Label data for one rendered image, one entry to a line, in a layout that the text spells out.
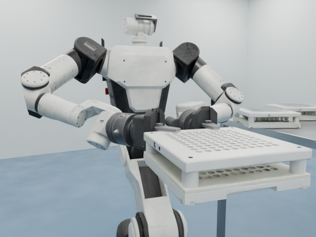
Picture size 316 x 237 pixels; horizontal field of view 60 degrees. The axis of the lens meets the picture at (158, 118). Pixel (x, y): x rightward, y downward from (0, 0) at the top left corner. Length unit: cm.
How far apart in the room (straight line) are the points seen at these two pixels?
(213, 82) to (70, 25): 361
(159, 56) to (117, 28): 369
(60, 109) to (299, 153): 62
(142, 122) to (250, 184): 31
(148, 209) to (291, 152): 61
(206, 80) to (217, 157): 73
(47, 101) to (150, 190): 50
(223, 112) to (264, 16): 524
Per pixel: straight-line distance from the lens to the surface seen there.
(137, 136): 69
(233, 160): 45
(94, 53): 107
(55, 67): 99
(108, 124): 74
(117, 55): 105
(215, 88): 113
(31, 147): 449
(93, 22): 465
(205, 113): 74
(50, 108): 85
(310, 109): 172
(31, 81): 90
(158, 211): 101
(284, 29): 583
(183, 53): 118
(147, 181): 109
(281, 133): 129
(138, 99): 106
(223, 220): 188
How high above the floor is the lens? 109
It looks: 8 degrees down
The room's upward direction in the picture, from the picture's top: straight up
